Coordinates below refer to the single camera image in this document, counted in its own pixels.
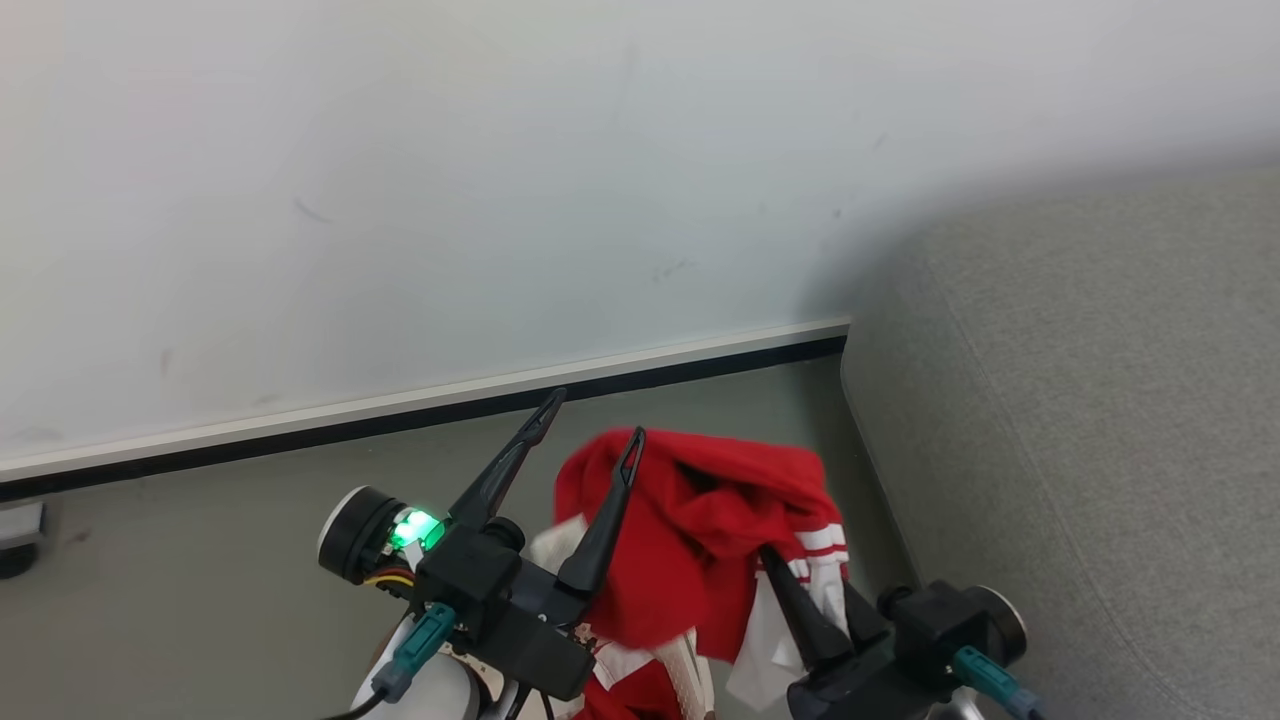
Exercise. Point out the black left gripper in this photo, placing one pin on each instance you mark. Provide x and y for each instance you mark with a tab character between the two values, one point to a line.
500	605

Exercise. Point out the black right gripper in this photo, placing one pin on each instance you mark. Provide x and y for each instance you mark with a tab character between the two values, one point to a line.
920	640

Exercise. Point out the red clothing with white stripes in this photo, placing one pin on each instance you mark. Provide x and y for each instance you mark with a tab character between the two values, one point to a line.
700	540

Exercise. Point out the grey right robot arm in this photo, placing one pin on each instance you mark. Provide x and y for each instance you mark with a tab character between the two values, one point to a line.
955	712

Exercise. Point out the white and black baseboard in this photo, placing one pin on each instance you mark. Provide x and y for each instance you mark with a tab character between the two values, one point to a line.
450	405

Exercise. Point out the grey fabric sofa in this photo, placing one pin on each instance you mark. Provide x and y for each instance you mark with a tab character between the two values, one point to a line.
1100	450

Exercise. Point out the black caster wheel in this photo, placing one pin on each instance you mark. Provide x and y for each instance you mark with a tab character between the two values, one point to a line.
15	562

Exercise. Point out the grey metal partition post foot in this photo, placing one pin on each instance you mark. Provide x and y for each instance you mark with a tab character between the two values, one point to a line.
20	525

